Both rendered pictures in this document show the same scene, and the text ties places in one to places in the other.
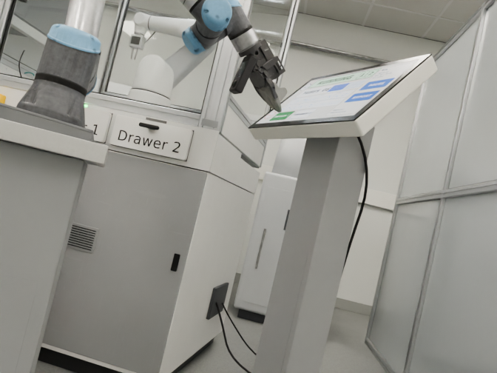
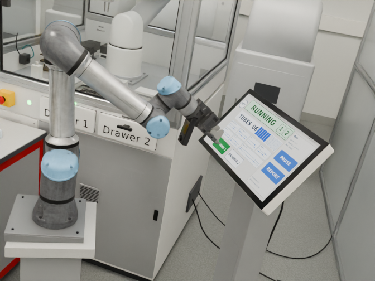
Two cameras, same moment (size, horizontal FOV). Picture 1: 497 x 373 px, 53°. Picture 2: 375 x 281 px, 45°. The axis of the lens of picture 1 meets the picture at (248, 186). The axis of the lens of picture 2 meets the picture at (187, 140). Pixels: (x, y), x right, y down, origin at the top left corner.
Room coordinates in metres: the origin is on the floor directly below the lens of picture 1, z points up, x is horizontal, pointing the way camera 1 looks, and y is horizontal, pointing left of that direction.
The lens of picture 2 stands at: (-0.12, 0.03, 1.74)
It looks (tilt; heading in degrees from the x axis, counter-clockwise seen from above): 24 degrees down; 2
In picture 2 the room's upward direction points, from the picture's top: 10 degrees clockwise
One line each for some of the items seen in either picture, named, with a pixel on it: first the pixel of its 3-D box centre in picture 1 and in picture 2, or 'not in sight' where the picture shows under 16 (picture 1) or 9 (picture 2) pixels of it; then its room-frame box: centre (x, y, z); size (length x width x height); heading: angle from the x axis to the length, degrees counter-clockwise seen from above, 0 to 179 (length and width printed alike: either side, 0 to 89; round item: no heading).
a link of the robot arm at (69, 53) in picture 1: (70, 57); (59, 173); (1.15, 0.48, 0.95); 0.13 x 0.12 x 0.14; 16
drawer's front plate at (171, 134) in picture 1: (151, 137); (127, 131); (1.75, 0.38, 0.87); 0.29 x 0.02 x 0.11; 79
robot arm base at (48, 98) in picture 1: (55, 103); (56, 204); (1.14, 0.48, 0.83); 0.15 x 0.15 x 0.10
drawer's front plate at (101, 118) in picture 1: (72, 120); (67, 114); (1.81, 0.68, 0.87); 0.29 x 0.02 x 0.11; 79
